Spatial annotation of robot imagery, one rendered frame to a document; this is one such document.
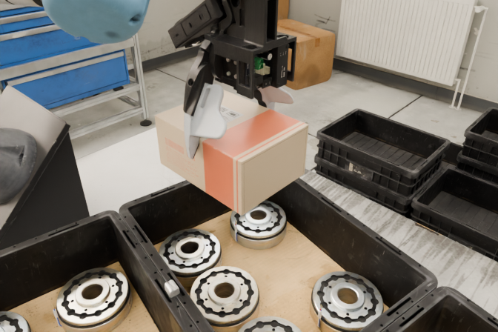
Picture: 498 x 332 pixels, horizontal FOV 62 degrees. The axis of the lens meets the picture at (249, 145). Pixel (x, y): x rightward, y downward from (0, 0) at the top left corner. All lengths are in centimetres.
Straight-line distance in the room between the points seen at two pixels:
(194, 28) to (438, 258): 73
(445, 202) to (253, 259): 111
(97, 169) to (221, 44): 86
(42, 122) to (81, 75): 173
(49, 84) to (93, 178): 143
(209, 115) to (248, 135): 6
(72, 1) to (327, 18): 363
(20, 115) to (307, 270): 68
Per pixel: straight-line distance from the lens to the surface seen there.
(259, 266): 73
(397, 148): 179
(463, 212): 172
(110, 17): 34
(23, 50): 251
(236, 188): 48
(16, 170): 89
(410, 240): 103
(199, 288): 67
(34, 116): 98
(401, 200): 152
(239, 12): 45
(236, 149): 47
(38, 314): 74
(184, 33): 52
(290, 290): 70
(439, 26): 333
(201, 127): 47
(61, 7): 35
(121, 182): 118
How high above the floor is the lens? 137
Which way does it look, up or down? 31 degrees down
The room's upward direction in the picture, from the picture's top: straight up
